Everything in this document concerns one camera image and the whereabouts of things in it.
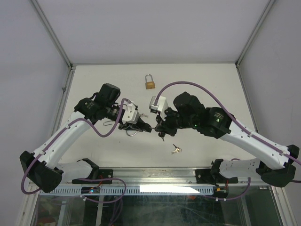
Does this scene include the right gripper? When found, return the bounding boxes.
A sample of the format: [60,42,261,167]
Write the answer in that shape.
[155,106,198,137]

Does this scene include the black headed key set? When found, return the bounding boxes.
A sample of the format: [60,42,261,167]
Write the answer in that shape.
[152,127,166,142]

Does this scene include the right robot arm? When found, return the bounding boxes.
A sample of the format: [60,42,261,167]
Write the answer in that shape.
[149,92,299,187]

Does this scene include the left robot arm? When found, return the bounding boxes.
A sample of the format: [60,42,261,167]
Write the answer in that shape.
[20,83,152,194]

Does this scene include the tall brass padlock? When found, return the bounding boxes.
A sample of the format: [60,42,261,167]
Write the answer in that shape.
[145,74,156,89]

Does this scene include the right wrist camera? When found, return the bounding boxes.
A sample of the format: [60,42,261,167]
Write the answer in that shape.
[149,96,169,121]

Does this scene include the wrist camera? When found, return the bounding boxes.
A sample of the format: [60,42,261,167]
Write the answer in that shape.
[122,99,139,124]
[149,96,169,121]

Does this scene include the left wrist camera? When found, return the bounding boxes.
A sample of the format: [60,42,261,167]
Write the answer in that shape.
[122,99,139,124]

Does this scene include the aluminium mounting rail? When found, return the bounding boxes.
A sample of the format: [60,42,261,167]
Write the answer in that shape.
[28,166,282,187]

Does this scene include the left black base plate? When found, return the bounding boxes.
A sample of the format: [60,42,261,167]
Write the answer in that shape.
[71,168,114,185]

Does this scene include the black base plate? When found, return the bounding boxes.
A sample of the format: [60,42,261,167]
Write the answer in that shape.
[195,169,238,186]
[71,168,114,185]

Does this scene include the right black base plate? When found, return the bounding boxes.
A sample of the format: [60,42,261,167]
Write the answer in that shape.
[195,169,238,186]

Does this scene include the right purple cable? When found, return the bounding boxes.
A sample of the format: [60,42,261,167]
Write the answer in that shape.
[155,81,301,202]

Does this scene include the white slotted cable duct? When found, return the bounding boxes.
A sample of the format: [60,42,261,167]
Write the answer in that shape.
[48,185,214,196]

